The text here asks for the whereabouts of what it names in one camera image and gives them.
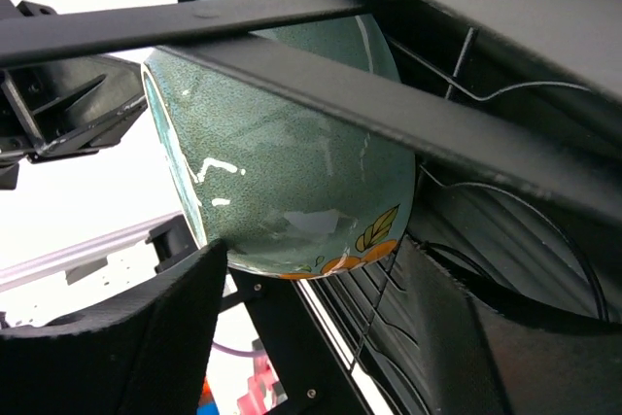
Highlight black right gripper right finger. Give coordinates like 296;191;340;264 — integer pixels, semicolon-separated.
400;238;621;414

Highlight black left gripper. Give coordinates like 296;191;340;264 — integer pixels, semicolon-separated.
1;0;146;190

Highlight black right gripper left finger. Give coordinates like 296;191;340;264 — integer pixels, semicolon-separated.
1;241;226;414

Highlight teal glazed bowl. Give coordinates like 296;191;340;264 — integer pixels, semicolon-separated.
140;0;417;281

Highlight black wire dish rack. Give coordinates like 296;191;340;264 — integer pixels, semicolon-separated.
0;0;622;415

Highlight black plastic drain tray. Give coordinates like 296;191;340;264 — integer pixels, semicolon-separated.
314;16;621;414

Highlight aluminium table rail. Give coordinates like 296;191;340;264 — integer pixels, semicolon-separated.
1;212;181;292

